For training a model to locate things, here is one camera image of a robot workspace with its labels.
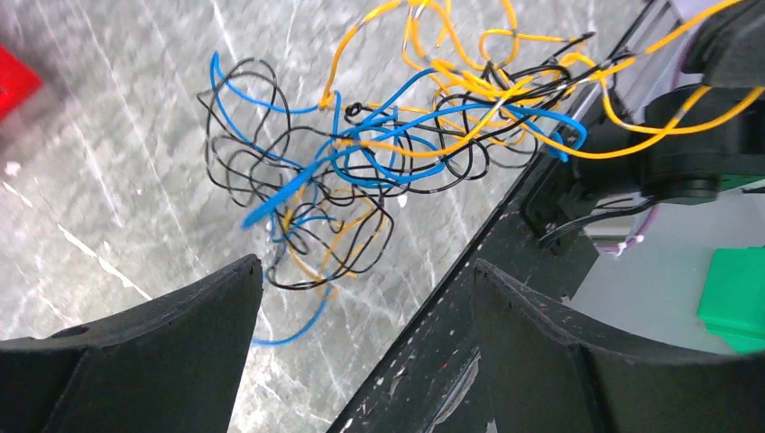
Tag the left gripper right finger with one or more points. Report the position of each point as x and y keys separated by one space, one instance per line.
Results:
x=550 y=368

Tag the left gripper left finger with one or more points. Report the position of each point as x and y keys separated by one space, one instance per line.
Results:
x=171 y=364

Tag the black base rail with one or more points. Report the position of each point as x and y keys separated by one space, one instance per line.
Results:
x=429 y=380

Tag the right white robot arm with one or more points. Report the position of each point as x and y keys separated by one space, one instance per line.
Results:
x=711 y=133

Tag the red plastic bin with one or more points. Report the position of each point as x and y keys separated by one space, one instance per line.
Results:
x=18 y=83

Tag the green block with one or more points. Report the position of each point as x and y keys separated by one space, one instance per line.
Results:
x=732 y=302

